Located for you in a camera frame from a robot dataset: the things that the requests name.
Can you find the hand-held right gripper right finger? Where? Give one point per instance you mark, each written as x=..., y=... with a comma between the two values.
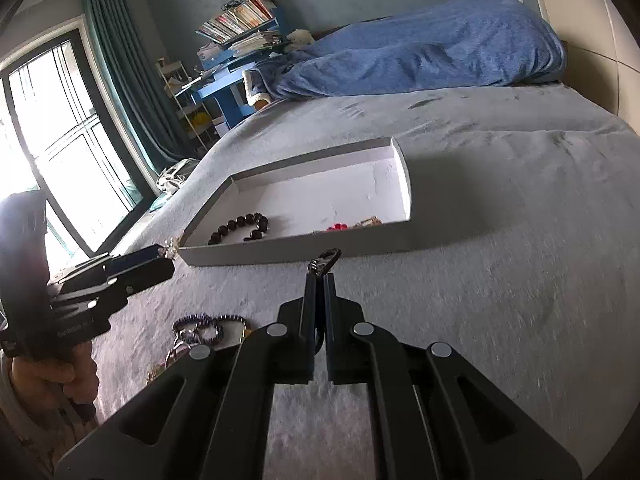
x=345, y=345

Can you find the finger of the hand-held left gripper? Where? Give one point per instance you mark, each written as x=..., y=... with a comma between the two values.
x=140, y=277
x=125, y=259

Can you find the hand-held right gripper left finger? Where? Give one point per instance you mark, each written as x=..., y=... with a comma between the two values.
x=300, y=340

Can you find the metal carabiner key rings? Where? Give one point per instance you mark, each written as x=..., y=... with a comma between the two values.
x=327, y=258

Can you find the white shallow box tray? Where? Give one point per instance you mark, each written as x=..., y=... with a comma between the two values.
x=310, y=195

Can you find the person's left hand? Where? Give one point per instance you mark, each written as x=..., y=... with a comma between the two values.
x=55, y=380

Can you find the silver bangle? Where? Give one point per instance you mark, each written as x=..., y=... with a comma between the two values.
x=181, y=342

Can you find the white bag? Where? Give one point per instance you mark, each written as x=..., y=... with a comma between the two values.
x=175, y=175

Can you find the black framed window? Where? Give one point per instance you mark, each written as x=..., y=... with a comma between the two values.
x=65, y=125

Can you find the yellow object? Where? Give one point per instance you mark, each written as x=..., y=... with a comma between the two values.
x=201, y=120

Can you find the teal curtain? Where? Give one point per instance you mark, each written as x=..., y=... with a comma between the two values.
x=135, y=75

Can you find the blue desk with shelf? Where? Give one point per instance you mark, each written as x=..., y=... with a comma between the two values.
x=230, y=95

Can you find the white trolley rack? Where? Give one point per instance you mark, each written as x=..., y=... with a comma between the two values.
x=172, y=70

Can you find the stack of papers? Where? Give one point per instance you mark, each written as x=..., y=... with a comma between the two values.
x=250, y=42

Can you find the row of books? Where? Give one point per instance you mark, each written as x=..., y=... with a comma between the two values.
x=237, y=19

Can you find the white plush toy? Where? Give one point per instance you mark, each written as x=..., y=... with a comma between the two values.
x=301, y=39

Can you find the blue fleece blanket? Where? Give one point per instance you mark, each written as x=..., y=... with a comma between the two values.
x=425, y=45

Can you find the cream padded headboard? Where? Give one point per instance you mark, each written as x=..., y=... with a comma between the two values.
x=595, y=35

